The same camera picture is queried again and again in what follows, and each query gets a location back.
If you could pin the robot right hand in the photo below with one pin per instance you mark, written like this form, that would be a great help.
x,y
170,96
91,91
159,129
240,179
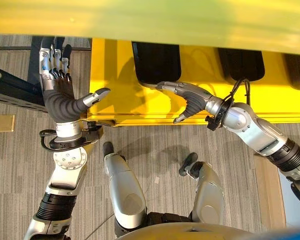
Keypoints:
x,y
192,98

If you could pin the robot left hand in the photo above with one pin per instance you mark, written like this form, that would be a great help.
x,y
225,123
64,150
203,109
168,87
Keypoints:
x,y
57,100

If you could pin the black sole-shaped part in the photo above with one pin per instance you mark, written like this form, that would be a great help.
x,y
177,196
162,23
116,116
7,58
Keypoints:
x,y
158,63
298,71
242,65

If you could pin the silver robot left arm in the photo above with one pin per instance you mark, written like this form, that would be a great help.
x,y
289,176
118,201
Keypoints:
x,y
61,175

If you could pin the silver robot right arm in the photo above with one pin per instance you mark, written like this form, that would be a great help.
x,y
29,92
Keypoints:
x,y
262,135

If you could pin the yellow metal shelf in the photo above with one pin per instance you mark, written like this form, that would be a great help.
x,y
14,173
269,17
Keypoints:
x,y
190,105

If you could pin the yellow upper shelf board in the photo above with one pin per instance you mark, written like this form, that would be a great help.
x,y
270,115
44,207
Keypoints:
x,y
150,21

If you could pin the brass floor socket plate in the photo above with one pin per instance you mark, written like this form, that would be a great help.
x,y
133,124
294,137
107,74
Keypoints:
x,y
5,123

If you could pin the silver robot right leg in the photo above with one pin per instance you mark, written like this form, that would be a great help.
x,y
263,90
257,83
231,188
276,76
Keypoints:
x,y
205,190

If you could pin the silver robot leg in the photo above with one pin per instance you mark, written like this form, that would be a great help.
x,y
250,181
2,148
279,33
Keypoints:
x,y
123,185
205,190

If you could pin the silver robot left leg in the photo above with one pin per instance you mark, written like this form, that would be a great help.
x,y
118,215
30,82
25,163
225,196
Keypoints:
x,y
123,185

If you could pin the silver robot torso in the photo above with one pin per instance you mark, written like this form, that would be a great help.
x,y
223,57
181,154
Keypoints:
x,y
190,231

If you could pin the dark blue shelf frame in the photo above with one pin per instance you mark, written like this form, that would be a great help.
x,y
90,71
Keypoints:
x,y
15,82

